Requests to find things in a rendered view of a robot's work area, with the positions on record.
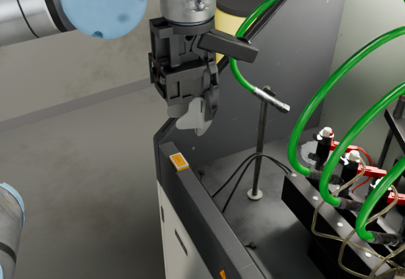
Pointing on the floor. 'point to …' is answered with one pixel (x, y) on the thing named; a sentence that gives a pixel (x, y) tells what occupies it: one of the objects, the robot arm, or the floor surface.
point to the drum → (238, 6)
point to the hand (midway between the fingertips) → (202, 126)
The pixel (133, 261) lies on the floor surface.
